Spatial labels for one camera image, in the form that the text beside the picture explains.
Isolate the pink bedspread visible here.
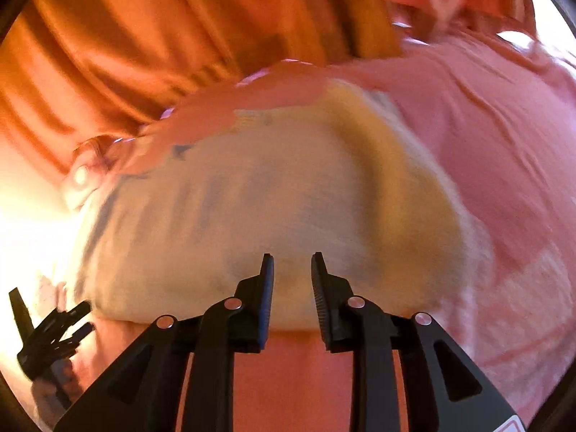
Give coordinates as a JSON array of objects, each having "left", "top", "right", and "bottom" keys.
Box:
[{"left": 107, "top": 28, "right": 575, "bottom": 431}]

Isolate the cream sweater with black hearts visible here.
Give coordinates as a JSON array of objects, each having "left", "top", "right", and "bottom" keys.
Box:
[{"left": 69, "top": 80, "right": 492, "bottom": 330}]

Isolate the pink pillow with button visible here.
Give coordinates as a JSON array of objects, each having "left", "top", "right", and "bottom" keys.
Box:
[{"left": 60, "top": 135, "right": 134, "bottom": 211}]

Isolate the orange curtain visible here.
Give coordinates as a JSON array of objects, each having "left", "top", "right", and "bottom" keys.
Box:
[{"left": 1, "top": 0, "right": 399, "bottom": 181}]

